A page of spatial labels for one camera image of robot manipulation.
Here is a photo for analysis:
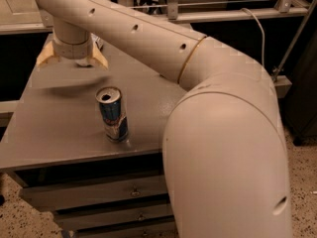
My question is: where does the blue silver energy drink can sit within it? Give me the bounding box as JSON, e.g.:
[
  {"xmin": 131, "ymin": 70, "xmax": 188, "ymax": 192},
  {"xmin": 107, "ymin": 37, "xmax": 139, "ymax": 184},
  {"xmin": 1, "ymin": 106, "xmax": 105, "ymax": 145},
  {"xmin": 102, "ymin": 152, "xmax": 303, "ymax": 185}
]
[{"xmin": 95, "ymin": 86, "xmax": 128, "ymax": 142}]

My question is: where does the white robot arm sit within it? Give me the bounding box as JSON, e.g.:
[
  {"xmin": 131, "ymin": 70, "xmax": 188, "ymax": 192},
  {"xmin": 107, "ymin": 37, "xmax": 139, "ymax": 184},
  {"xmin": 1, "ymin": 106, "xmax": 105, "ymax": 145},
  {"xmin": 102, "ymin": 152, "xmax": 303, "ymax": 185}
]
[{"xmin": 36, "ymin": 0, "xmax": 292, "ymax": 238}]

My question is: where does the clear plastic water bottle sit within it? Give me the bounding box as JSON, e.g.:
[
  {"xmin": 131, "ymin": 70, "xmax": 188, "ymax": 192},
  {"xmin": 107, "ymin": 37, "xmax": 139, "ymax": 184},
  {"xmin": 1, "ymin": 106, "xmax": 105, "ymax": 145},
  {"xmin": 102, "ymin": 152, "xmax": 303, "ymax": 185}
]
[{"xmin": 75, "ymin": 34, "xmax": 103, "ymax": 67}]

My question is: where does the white cable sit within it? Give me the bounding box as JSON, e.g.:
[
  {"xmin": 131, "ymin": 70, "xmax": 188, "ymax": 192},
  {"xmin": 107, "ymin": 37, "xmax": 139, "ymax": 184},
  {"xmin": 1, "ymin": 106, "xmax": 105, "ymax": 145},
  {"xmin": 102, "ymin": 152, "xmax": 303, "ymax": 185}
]
[{"xmin": 241, "ymin": 7, "xmax": 266, "ymax": 67}]

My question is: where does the bottom grey drawer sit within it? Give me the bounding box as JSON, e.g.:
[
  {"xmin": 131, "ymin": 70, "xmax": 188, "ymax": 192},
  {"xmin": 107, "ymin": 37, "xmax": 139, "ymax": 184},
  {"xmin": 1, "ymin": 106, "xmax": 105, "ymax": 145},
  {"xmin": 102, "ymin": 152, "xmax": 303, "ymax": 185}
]
[{"xmin": 76, "ymin": 217, "xmax": 175, "ymax": 238}]

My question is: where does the top grey drawer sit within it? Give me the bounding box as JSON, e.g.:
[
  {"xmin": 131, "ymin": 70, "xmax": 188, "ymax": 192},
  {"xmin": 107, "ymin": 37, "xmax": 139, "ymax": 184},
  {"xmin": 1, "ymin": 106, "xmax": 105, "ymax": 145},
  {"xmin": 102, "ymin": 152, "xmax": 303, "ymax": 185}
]
[{"xmin": 21, "ymin": 175, "xmax": 167, "ymax": 211}]

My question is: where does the grey drawer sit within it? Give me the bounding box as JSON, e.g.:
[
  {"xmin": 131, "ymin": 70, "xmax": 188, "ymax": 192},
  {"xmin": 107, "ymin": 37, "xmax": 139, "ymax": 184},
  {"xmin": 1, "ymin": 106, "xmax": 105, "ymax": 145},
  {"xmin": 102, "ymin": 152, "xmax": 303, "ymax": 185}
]
[
  {"xmin": 54, "ymin": 203, "xmax": 173, "ymax": 230},
  {"xmin": 76, "ymin": 217, "xmax": 175, "ymax": 238},
  {"xmin": 21, "ymin": 175, "xmax": 167, "ymax": 211}
]

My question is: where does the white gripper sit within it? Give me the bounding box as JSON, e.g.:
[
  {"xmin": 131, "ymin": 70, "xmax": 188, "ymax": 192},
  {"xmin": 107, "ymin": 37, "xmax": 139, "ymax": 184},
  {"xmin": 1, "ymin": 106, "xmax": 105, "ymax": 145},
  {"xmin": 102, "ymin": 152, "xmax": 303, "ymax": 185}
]
[{"xmin": 36, "ymin": 17, "xmax": 109, "ymax": 69}]

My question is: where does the grey drawer cabinet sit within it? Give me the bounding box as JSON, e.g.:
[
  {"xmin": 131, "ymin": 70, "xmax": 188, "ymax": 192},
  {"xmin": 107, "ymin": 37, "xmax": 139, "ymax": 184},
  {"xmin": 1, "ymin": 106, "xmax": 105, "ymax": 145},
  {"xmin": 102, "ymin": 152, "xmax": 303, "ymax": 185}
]
[{"xmin": 0, "ymin": 24, "xmax": 189, "ymax": 238}]

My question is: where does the middle grey drawer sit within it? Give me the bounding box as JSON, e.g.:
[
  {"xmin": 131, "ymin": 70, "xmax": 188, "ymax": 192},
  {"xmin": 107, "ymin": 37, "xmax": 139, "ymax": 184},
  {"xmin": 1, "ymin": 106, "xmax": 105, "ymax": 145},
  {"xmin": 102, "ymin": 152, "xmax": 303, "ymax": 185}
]
[{"xmin": 54, "ymin": 203, "xmax": 173, "ymax": 230}]

